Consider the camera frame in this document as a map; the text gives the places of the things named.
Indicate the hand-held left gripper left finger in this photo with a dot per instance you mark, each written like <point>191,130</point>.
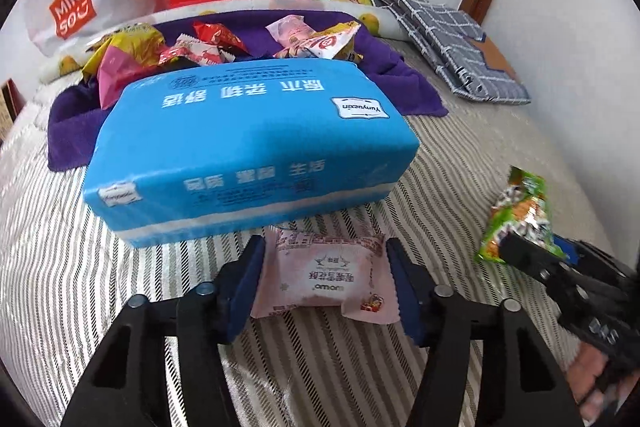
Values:
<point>245,297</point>

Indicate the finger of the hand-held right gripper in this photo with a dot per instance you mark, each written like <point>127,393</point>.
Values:
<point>530,257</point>
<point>570,252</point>

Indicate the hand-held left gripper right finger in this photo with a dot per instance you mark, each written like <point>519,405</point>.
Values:
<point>407,302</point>

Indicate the green snack packet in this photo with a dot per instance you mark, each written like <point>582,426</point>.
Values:
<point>520,212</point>

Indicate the pale pink snack packet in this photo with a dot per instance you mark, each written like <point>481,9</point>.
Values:
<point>320,277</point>

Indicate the purple towel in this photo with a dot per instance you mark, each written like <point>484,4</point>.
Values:
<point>70,122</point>

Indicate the person's right hand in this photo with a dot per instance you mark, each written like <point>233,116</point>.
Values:
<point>587,382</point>

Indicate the grey striped mattress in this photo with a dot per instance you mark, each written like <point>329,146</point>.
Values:
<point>450,147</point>

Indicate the blue tissue pack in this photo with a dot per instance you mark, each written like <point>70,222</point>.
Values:
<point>240,142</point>

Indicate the grey checkered folded cloth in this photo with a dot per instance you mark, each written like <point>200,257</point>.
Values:
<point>435,37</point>

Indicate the white pink snack packet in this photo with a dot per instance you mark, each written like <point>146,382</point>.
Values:
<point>195,54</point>

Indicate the small red snack packet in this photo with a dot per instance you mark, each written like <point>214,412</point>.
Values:
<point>220,36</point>

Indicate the red white snack packet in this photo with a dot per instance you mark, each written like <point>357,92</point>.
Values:
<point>325,46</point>

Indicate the small pink snack packet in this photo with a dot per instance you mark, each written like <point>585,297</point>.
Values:
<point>290,29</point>

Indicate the pink and yellow snack bag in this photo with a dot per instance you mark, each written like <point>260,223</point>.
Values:
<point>135,44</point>

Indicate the fruit print paper roll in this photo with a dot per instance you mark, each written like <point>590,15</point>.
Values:
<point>50,69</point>

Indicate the framed picture at left edge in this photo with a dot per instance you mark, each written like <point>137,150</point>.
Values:
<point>10,107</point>

